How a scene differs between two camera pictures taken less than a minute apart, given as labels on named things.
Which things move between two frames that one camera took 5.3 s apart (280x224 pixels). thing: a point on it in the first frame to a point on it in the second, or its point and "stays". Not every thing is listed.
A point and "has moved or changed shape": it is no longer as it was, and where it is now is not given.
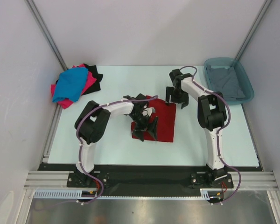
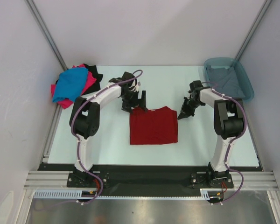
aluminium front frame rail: [241, 180] stays
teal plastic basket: [227, 75] stays
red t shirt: [166, 114] has moved or changed shape
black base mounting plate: [93, 178] stays
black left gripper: [151, 127] to [127, 107]
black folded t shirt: [95, 86] stays
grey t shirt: [224, 81] stays
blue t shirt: [70, 84] stays
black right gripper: [170, 91] to [185, 112]
